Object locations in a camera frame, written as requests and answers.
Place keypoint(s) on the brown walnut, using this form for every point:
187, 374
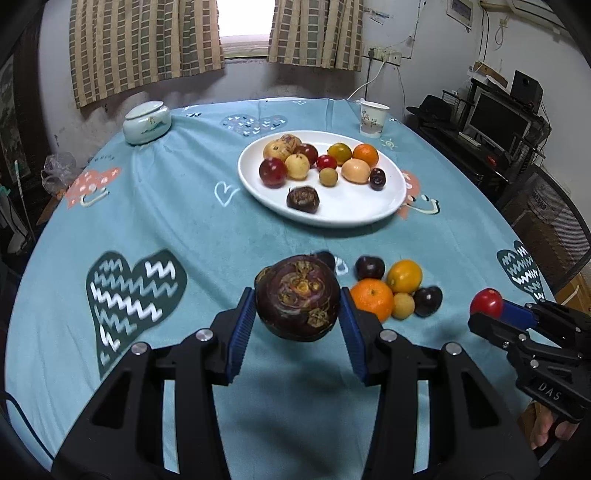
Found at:
291, 140

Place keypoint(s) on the cardboard box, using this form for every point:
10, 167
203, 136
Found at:
545, 207

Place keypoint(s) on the green orange tangerine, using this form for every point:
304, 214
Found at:
339, 153

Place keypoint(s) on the white ceramic lidded jar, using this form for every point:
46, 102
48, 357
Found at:
147, 123

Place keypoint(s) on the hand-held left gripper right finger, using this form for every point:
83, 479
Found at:
353, 332

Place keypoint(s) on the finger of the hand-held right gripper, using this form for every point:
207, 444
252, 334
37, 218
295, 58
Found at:
519, 314
491, 330

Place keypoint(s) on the white air conditioner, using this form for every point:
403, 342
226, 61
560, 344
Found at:
526, 7

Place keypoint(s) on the dark red apple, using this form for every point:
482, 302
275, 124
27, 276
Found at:
272, 172
309, 151

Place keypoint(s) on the window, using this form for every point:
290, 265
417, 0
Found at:
244, 23

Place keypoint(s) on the black speaker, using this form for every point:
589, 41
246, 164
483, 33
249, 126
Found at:
527, 90

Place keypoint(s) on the white wall socket strip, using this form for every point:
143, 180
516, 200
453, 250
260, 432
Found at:
384, 54

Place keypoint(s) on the black metal desk rack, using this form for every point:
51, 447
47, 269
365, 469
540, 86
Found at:
461, 147

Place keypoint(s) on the pale yellow pear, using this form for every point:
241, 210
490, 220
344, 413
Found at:
355, 171

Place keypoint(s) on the red cherry tomato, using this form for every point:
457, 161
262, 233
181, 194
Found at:
327, 162
486, 302

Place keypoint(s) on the computer monitor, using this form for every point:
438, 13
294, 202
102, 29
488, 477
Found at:
498, 120

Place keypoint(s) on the small yellow longan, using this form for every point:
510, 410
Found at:
328, 177
403, 306

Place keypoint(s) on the small dark mangosteen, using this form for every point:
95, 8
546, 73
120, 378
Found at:
303, 199

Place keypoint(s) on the person's right hand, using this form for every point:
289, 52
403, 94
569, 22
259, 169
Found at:
540, 429

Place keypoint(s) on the clear plastic bag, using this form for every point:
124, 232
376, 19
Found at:
59, 173

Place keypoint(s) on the orange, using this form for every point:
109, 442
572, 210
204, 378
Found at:
371, 300
365, 154

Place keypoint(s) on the large dark mangosteen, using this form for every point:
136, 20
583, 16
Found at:
298, 300

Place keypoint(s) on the black mesh office chair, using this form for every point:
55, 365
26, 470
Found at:
565, 258

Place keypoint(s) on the white oval plate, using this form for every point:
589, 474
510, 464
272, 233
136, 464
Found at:
351, 207

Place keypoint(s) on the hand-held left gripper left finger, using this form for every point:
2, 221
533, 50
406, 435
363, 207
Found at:
240, 332

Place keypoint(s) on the yellow streaked melon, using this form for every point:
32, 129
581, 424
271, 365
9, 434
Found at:
274, 150

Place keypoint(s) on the dark purple plum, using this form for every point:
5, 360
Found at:
369, 267
328, 259
377, 179
428, 301

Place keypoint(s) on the brown striped curtain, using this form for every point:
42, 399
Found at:
138, 46
316, 32

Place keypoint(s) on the white paper cup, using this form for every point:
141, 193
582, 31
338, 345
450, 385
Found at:
374, 120

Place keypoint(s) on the yellow orange tangerine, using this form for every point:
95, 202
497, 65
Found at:
404, 276

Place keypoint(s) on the black hat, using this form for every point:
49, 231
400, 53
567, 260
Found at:
429, 108

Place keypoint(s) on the wall poster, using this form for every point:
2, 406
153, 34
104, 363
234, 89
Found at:
460, 8

